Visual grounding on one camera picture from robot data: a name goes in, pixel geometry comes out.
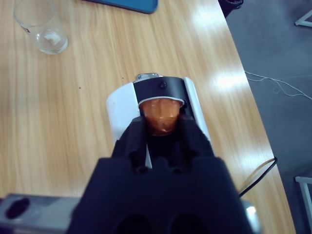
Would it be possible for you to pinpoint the white metal frame leg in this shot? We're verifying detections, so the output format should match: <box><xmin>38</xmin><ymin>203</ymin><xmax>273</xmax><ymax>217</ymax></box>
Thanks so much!
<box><xmin>294</xmin><ymin>175</ymin><xmax>312</xmax><ymax>220</ymax></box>
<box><xmin>294</xmin><ymin>11</ymin><xmax>312</xmax><ymax>27</ymax></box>

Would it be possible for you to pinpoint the copper orange coffee capsule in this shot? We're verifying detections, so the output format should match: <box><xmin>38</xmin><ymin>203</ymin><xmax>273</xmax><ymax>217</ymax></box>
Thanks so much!
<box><xmin>137</xmin><ymin>97</ymin><xmax>186</xmax><ymax>137</ymax></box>

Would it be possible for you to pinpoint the white string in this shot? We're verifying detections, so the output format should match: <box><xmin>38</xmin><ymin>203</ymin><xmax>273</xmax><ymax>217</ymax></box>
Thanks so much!
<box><xmin>245</xmin><ymin>70</ymin><xmax>312</xmax><ymax>100</ymax></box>

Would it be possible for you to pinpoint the black floor object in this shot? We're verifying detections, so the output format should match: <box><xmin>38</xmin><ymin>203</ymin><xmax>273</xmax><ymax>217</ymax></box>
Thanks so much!
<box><xmin>217</xmin><ymin>0</ymin><xmax>244</xmax><ymax>18</ymax></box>

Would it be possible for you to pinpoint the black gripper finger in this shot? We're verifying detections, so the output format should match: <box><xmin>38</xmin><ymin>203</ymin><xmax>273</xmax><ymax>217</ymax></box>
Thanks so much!
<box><xmin>109</xmin><ymin>117</ymin><xmax>149</xmax><ymax>169</ymax></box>
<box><xmin>174</xmin><ymin>116</ymin><xmax>217</xmax><ymax>169</ymax></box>

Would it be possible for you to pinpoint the black power cable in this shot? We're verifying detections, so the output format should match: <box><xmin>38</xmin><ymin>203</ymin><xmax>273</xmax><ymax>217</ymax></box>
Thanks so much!
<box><xmin>237</xmin><ymin>157</ymin><xmax>278</xmax><ymax>198</ymax></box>

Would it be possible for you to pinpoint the white paper scrap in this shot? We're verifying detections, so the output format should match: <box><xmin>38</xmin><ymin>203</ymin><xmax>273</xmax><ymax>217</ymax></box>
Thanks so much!
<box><xmin>43</xmin><ymin>34</ymin><xmax>62</xmax><ymax>46</ymax></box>

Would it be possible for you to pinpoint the teal plastic tray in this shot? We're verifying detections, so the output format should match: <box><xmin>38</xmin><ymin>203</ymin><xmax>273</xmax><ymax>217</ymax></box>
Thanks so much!
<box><xmin>82</xmin><ymin>0</ymin><xmax>159</xmax><ymax>15</ymax></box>

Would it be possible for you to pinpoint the white capsule coffee machine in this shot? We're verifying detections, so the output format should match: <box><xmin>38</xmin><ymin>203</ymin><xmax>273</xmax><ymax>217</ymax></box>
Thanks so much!
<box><xmin>106</xmin><ymin>72</ymin><xmax>215</xmax><ymax>171</ymax></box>

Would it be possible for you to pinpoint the clear drinking glass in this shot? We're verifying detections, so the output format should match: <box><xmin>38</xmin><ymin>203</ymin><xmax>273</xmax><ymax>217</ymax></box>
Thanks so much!
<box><xmin>13</xmin><ymin>0</ymin><xmax>69</xmax><ymax>55</ymax></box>

